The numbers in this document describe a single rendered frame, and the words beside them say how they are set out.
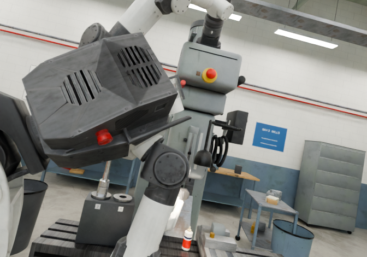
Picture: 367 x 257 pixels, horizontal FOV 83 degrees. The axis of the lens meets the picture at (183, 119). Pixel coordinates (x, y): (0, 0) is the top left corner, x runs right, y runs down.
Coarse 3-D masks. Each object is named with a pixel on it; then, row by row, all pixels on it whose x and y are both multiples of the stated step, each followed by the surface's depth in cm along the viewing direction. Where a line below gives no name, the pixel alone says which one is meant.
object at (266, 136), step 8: (24, 96) 490; (256, 128) 547; (264, 128) 550; (272, 128) 552; (280, 128) 554; (256, 136) 546; (264, 136) 549; (272, 136) 551; (280, 136) 553; (256, 144) 545; (264, 144) 548; (272, 144) 550; (280, 144) 552
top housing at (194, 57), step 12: (192, 48) 85; (204, 48) 85; (216, 48) 87; (180, 60) 85; (192, 60) 85; (204, 60) 85; (216, 60) 86; (228, 60) 86; (240, 60) 87; (180, 72) 84; (192, 72) 84; (228, 72) 86; (192, 84) 92; (204, 84) 88; (216, 84) 86; (228, 84) 86
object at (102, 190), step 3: (99, 183) 97; (102, 183) 96; (108, 183) 98; (99, 186) 96; (102, 186) 96; (105, 186) 97; (108, 186) 99; (99, 189) 96; (102, 189) 96; (105, 189) 97; (99, 192) 96; (102, 192) 96; (105, 192) 97; (99, 195) 96; (102, 195) 96
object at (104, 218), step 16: (96, 192) 98; (96, 208) 92; (112, 208) 94; (128, 208) 95; (80, 224) 90; (96, 224) 92; (112, 224) 93; (128, 224) 95; (80, 240) 90; (96, 240) 92; (112, 240) 93
